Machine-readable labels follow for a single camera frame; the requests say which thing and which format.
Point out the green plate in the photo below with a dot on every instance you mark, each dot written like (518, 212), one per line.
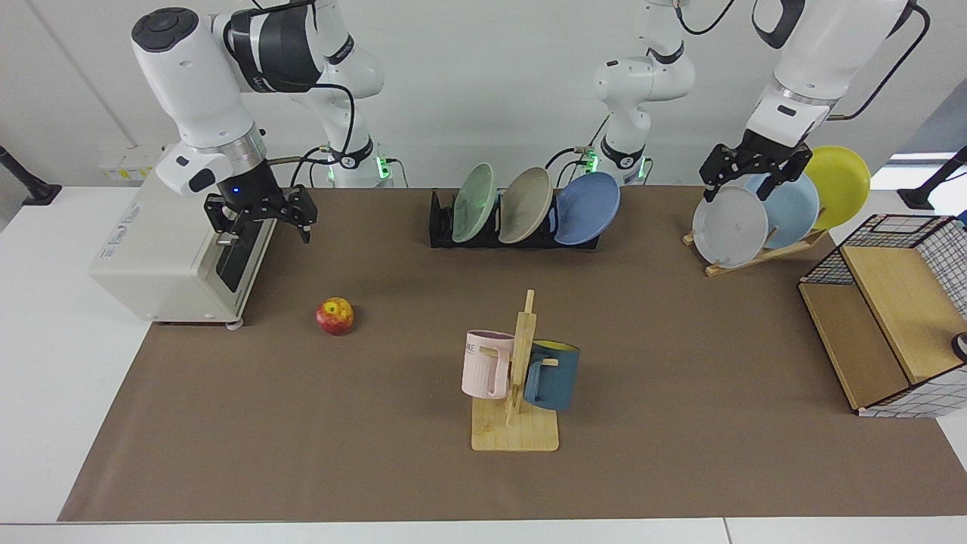
(474, 204)

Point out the wooden cup stand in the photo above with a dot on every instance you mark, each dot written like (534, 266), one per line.
(521, 434)

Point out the pink cup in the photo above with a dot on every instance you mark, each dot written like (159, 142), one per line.
(483, 370)

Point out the black stand post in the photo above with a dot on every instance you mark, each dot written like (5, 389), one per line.
(925, 193)
(30, 187)

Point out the yellow plate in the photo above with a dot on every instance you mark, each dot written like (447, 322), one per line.
(842, 181)

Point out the wooden plate rack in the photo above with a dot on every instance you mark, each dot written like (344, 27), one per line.
(755, 258)

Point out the black dish rack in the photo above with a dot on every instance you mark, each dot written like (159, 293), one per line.
(442, 227)

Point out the pale toaster oven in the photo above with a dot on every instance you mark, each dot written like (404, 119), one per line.
(151, 264)

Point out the white wall socket box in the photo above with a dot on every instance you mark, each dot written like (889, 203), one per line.
(128, 162)

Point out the brown table cloth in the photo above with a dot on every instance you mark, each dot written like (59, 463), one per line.
(340, 438)

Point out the dark blue cup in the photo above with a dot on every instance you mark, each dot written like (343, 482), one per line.
(557, 381)

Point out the light blue plate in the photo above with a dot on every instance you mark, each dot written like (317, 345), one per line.
(793, 213)

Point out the black round pan edge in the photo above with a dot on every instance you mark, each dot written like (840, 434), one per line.
(961, 347)

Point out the beige plate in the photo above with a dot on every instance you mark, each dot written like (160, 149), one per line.
(526, 204)

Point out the grey plate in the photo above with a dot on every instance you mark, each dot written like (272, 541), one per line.
(729, 228)

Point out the red yellow apple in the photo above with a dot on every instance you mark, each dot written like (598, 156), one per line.
(335, 317)

